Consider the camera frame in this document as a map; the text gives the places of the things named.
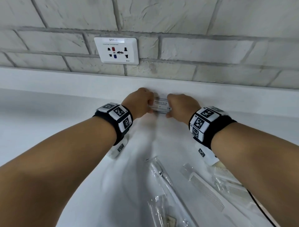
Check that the person's left hand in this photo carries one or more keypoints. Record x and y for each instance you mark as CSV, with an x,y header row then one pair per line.
x,y
139,104

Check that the person's right hand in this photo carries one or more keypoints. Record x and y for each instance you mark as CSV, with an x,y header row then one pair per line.
x,y
184,106

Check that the stack of grey shampoo sachets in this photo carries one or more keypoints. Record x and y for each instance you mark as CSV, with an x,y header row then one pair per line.
x,y
161,104

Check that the person's left forearm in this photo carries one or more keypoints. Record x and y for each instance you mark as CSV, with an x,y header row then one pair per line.
x,y
58,168

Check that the person's right forearm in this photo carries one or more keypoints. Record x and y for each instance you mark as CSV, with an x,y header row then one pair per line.
x,y
257,163

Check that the black left wristband with markers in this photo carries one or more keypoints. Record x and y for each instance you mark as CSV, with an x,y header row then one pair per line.
x,y
116,117

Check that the black wristband with markers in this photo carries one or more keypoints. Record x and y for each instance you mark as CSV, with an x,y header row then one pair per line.
x,y
116,117
210,126

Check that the black right wristband with markers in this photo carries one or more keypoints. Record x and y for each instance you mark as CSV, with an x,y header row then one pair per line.
x,y
210,126

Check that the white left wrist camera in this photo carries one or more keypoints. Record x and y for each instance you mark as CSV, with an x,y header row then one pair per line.
x,y
118,149

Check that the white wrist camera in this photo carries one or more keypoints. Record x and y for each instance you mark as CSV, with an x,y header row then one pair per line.
x,y
205,154
118,149

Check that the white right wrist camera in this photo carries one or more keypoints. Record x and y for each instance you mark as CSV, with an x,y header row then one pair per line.
x,y
205,154

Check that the white wall socket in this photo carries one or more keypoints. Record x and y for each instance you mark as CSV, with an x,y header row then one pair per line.
x,y
130,50

